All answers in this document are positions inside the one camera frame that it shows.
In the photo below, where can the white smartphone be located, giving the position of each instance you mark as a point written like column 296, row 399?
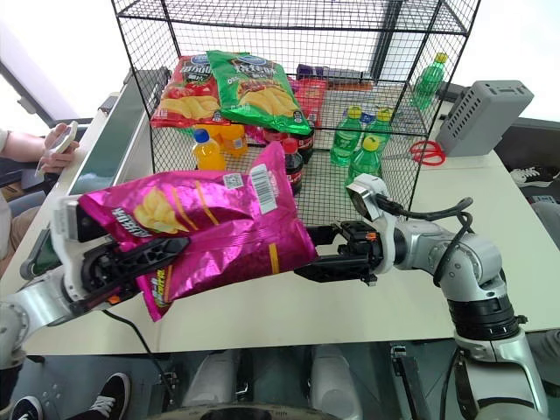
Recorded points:
column 59, row 144

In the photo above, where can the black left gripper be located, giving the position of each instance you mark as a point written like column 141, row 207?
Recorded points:
column 100, row 271

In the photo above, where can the red snack package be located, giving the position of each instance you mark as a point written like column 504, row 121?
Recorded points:
column 310, row 98

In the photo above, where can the dark flat snack box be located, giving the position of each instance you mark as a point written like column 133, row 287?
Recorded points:
column 347, row 79

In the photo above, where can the cola bottle red cap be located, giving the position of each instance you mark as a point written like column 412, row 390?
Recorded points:
column 293, row 168

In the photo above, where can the green soda bottle yellow cap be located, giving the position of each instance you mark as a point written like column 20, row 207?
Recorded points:
column 429, row 83
column 365, row 159
column 380, row 129
column 345, row 140

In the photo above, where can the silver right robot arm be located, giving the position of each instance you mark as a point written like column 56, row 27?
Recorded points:
column 472, row 271

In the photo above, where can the green potato chip bag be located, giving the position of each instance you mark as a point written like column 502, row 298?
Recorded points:
column 258, row 92

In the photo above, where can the purple snack package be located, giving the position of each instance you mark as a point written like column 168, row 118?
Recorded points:
column 311, row 71

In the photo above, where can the black sneaker white laces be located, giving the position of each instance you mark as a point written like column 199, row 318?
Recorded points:
column 109, row 396
column 531, row 175

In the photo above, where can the pink potato chip bag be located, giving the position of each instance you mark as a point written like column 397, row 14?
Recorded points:
column 227, row 236

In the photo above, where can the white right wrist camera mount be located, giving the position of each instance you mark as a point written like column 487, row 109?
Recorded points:
column 372, row 192

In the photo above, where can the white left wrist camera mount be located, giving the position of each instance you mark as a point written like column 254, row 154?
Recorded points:
column 65, row 262

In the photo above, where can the conveyor with green belt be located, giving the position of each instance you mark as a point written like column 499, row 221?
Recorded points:
column 109, row 140

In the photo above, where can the orange juice bottle blue cap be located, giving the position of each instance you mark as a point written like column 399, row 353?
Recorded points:
column 209, row 155

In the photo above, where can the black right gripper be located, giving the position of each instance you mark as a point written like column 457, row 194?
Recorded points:
column 361, row 249

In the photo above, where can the grey perforated device box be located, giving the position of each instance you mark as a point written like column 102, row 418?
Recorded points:
column 481, row 118

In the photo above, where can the silver robot lower body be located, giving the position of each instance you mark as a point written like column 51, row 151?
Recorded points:
column 271, row 385

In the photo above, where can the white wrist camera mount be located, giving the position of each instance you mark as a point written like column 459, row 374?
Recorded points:
column 65, row 262
column 372, row 192

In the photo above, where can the red scissors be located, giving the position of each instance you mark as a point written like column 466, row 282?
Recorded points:
column 431, row 153

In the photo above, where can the person's bare forearm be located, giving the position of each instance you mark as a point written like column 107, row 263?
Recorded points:
column 24, row 144

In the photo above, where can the red potato chip bag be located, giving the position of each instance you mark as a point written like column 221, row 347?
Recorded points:
column 188, row 94

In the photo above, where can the cola bottle red label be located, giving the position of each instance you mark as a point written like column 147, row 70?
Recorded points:
column 306, row 144

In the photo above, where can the black sneaker white sole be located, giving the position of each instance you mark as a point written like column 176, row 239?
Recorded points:
column 27, row 409

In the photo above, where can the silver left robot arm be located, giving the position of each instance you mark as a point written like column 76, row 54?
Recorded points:
column 30, row 306

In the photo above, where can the person's bare hand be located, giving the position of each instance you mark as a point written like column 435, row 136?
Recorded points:
column 59, row 157

